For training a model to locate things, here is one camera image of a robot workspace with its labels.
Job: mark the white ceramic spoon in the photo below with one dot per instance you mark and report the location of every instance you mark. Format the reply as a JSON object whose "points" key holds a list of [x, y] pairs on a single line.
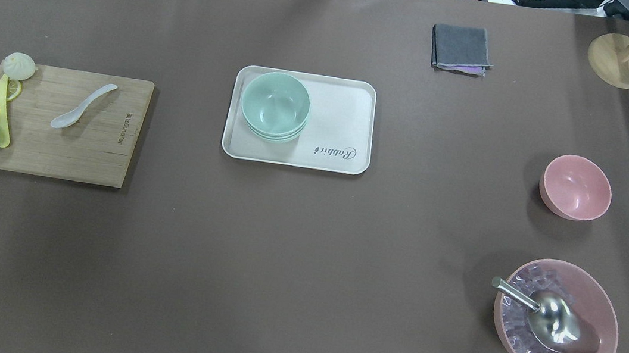
{"points": [[70, 117]]}

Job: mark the small pink bowl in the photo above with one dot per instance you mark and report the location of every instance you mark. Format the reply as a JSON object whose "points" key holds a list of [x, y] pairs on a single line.
{"points": [[575, 188]]}

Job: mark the green bowl stack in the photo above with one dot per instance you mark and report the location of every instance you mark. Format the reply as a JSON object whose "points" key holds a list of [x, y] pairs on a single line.
{"points": [[276, 106]]}

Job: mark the large pink ice bowl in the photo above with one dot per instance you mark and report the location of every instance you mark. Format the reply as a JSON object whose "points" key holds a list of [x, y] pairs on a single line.
{"points": [[581, 292]]}

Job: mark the white serving tray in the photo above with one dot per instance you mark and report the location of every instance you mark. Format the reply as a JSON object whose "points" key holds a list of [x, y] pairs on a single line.
{"points": [[338, 137]]}

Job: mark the folded grey cloth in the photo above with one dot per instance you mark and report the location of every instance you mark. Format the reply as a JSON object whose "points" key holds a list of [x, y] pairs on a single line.
{"points": [[459, 48]]}

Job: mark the wooden cutting board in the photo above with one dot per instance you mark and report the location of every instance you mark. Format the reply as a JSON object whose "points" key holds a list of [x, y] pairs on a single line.
{"points": [[98, 148]]}

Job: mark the metal ice scoop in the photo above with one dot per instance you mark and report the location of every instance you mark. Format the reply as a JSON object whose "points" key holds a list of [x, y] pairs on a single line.
{"points": [[552, 321]]}

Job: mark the lemon slice near bun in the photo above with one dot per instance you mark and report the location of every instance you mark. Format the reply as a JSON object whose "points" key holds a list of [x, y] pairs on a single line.
{"points": [[13, 89]]}

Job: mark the yellow plastic knife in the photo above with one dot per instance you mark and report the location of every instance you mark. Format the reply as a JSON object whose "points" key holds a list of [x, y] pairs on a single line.
{"points": [[4, 125]]}

